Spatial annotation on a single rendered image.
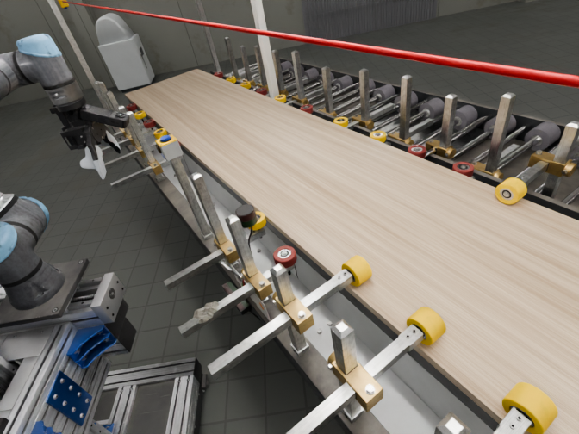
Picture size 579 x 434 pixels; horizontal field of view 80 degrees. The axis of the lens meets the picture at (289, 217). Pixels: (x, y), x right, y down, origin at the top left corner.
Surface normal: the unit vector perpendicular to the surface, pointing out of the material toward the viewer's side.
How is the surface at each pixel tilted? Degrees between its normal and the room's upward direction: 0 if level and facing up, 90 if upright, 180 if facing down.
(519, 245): 0
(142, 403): 0
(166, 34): 90
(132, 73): 90
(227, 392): 0
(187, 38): 90
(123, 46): 90
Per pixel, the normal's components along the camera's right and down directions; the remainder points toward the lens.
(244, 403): -0.17, -0.76
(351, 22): 0.08, 0.63
